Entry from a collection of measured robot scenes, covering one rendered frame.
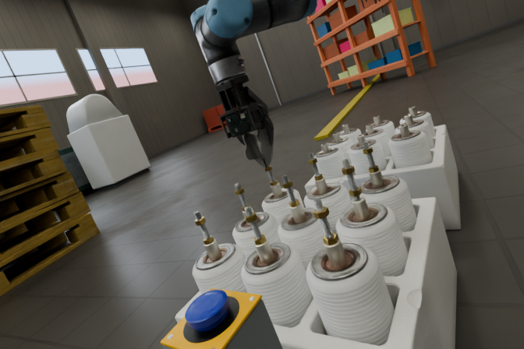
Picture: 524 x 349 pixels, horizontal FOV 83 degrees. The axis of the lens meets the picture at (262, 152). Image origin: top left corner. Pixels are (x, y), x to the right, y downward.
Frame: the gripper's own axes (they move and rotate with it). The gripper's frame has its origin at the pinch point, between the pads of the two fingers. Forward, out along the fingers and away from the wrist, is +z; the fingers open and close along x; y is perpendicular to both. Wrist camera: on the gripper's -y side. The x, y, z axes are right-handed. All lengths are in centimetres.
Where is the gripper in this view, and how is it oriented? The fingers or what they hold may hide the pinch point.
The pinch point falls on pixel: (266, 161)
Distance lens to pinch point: 70.6
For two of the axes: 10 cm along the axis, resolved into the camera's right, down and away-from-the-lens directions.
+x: 8.8, -2.6, -4.0
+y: -3.2, 2.8, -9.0
